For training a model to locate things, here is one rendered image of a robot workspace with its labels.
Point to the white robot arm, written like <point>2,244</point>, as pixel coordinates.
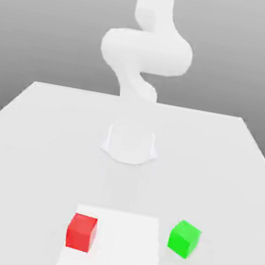
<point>146,51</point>

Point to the small red cube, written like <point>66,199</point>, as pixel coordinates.
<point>80,233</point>

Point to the small green cube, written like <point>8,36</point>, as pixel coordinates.
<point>183,239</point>

